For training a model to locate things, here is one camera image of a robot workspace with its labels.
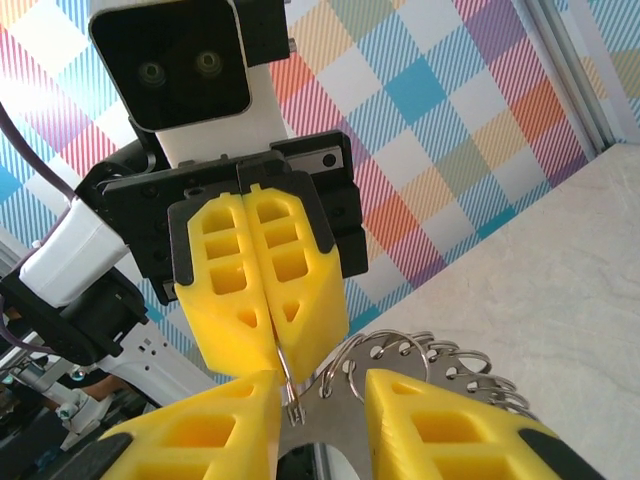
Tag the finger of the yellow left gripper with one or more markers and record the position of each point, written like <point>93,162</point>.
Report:
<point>220,300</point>
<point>315,300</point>

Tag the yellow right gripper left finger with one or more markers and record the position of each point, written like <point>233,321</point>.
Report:
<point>210,440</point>

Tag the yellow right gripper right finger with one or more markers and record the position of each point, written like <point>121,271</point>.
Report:
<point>450,440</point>

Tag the metal plate with split rings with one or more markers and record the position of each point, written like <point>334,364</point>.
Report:
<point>345,415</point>

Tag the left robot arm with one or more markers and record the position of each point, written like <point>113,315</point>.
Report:
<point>70,255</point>

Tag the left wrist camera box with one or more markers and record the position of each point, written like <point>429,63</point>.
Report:
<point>170,65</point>

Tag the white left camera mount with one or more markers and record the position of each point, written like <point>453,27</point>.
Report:
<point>260,110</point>

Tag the aluminium frame post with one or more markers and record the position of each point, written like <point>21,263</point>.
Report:
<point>575,75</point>

